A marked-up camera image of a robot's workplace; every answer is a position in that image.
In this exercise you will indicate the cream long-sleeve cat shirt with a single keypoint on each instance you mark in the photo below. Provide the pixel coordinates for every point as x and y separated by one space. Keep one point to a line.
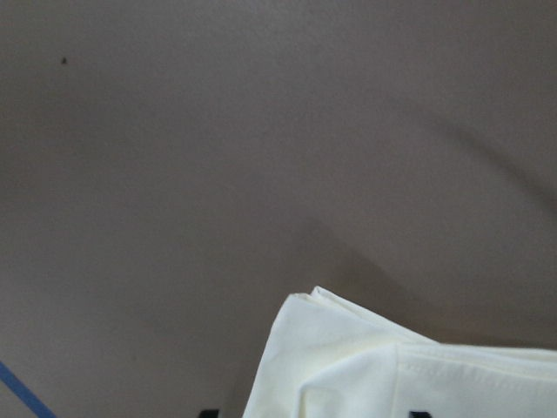
328 357

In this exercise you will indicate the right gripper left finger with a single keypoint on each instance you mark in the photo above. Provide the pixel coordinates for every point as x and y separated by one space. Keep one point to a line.
208 413

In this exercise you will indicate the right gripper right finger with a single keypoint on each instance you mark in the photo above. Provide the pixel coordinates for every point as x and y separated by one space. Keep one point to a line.
419 414

